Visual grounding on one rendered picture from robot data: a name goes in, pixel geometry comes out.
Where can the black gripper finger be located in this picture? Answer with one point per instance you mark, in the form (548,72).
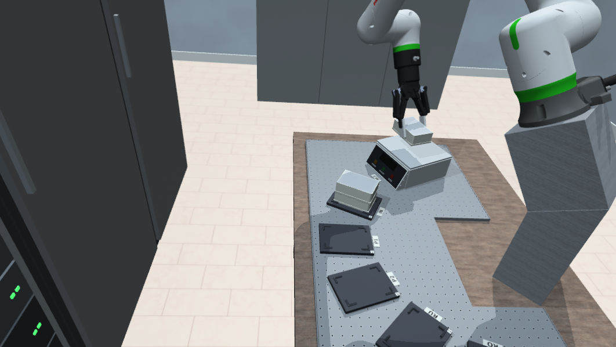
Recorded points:
(399,109)
(422,104)

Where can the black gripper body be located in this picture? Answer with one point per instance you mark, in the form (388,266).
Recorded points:
(406,79)

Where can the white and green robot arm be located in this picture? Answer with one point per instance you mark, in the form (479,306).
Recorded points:
(537,49)

